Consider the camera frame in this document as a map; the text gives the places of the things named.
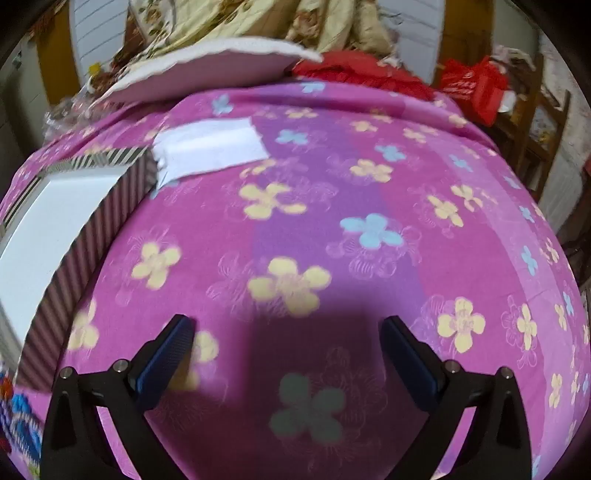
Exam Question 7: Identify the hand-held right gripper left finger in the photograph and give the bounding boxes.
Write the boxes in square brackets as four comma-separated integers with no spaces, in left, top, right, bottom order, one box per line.
[41,314,195,480]

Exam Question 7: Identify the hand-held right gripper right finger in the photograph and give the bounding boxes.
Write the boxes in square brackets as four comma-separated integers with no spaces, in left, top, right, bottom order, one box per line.
[379,316,534,480]

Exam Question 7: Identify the striped cardboard box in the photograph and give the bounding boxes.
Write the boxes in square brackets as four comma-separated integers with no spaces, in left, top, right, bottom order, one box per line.
[0,145,160,393]

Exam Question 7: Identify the pink floral bedsheet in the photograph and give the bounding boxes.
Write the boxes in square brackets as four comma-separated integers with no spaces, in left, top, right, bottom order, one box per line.
[0,80,591,480]

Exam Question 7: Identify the white paper sheet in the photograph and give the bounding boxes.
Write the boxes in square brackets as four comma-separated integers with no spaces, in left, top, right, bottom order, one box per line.
[152,117,269,190]

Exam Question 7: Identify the clear plastic bag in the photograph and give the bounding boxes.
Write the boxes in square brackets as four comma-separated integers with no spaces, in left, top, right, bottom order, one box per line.
[44,69,121,139]

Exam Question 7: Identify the red shopping bag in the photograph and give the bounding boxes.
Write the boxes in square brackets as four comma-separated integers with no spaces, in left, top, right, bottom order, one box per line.
[438,56,509,125]

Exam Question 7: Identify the red ruffled cushion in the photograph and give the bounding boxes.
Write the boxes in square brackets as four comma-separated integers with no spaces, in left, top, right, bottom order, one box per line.
[292,50,437,100]

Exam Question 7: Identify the white scalloped pillow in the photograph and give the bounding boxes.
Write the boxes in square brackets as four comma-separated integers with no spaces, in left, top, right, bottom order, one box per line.
[95,37,324,104]

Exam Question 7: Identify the white slatted headboard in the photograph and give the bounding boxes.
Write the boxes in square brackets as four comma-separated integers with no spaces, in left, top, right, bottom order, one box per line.
[69,0,446,79]

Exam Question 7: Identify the beige floral quilt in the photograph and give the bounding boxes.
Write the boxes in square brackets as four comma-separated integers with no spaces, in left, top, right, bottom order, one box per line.
[124,0,398,58]

